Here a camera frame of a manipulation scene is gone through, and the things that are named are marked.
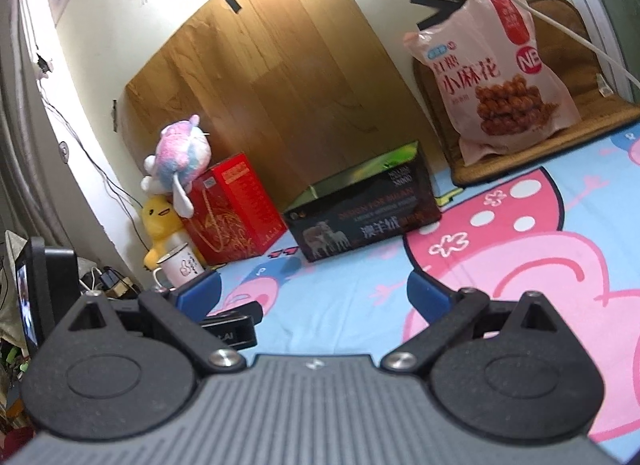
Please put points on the white enamel mug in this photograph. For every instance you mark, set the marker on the white enamel mug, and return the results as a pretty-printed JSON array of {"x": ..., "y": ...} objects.
[{"x": 178, "y": 267}]

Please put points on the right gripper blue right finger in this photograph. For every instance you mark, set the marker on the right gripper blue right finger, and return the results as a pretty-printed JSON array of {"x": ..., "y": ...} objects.
[{"x": 450, "y": 315}]

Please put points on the yellow plush toy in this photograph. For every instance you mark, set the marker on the yellow plush toy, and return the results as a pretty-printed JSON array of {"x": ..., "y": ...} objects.
[{"x": 165, "y": 229}]

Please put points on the pink blue plush toy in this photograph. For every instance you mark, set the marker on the pink blue plush toy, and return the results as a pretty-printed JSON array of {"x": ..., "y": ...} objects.
[{"x": 181, "y": 156}]

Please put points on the pink twisted snack bag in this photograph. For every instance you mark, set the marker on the pink twisted snack bag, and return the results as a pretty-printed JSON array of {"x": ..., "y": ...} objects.
[{"x": 499, "y": 95}]

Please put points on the red gift box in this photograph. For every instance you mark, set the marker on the red gift box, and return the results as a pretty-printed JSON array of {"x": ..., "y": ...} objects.
[{"x": 234, "y": 217}]

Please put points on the cartoon pig bed sheet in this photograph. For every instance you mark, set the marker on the cartoon pig bed sheet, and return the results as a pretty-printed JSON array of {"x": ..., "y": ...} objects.
[{"x": 568, "y": 228}]

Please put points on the black sheep print tin box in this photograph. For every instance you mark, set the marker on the black sheep print tin box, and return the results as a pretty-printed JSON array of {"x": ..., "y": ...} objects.
[{"x": 386, "y": 196}]

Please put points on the wooden board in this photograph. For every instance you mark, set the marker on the wooden board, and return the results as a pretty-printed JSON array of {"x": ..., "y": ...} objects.
[{"x": 304, "y": 88}]

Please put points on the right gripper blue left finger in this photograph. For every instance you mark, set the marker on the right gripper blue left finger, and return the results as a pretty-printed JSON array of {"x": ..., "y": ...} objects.
[{"x": 176, "y": 316}]

